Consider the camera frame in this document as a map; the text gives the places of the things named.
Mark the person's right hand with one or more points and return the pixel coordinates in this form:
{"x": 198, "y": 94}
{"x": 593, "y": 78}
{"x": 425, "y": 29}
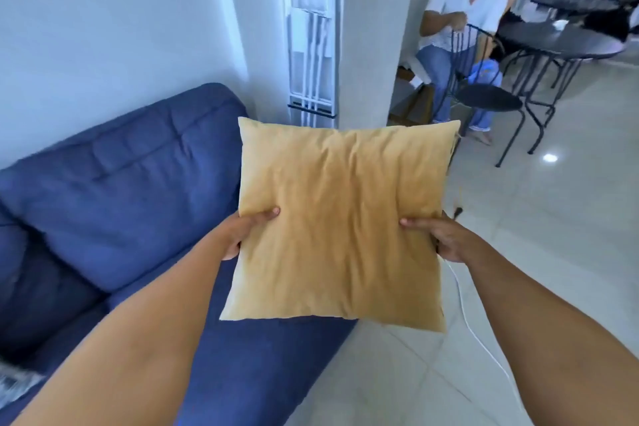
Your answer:
{"x": 452, "y": 240}

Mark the person's left hand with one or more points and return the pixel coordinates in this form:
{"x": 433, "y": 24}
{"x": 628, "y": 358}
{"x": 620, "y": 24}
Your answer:
{"x": 238, "y": 232}

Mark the person's right thumb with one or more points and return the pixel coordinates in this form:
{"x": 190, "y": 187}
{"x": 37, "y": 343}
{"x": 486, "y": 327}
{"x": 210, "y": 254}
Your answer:
{"x": 418, "y": 224}

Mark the person's left thumb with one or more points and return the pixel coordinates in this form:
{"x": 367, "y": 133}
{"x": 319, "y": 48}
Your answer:
{"x": 261, "y": 215}

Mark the yellow square cushion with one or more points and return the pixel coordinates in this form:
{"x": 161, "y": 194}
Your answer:
{"x": 339, "y": 226}

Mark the person's right forearm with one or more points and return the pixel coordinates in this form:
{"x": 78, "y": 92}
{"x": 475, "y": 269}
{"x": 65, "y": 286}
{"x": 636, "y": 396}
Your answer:
{"x": 554, "y": 336}

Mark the person's left forearm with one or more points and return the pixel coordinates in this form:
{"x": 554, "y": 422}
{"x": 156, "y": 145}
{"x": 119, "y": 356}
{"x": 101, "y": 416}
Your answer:
{"x": 135, "y": 336}

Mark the blue fabric sofa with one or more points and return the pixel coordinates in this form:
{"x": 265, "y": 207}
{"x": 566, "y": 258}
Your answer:
{"x": 125, "y": 221}

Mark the black metal chair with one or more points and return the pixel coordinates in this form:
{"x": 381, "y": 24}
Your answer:
{"x": 487, "y": 96}

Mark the blue plastic bag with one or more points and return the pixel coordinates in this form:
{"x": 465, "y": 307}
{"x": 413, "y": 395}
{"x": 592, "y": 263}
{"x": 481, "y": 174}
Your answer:
{"x": 483, "y": 73}

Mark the white barred window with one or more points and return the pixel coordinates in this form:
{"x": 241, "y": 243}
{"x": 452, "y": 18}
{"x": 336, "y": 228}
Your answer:
{"x": 310, "y": 26}

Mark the round black table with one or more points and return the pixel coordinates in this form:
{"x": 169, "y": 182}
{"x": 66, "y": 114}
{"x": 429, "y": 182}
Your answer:
{"x": 559, "y": 41}

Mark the black rectangular table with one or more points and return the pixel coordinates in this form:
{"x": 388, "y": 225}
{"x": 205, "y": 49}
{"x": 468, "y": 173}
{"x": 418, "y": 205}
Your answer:
{"x": 574, "y": 1}

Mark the patterned grey cushion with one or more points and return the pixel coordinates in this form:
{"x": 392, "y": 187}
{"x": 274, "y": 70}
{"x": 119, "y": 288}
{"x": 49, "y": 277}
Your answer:
{"x": 12, "y": 380}

